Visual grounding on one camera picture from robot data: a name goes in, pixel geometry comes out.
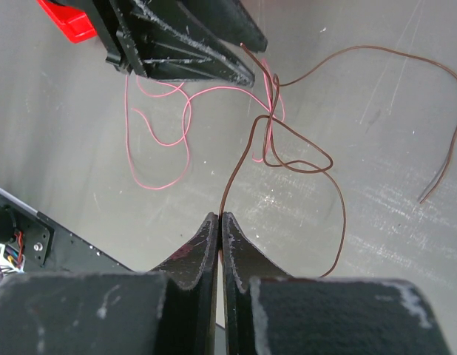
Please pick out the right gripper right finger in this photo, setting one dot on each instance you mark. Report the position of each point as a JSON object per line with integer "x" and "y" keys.
{"x": 241, "y": 260}

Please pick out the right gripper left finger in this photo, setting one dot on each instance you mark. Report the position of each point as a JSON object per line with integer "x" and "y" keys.
{"x": 183, "y": 308}

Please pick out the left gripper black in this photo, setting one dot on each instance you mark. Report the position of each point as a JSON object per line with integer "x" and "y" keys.
{"x": 175, "y": 40}

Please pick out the red four-compartment bin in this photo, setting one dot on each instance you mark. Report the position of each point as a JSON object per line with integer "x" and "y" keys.
{"x": 73, "y": 23}

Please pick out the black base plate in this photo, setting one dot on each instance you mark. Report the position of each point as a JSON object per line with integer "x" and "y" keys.
{"x": 31, "y": 241}

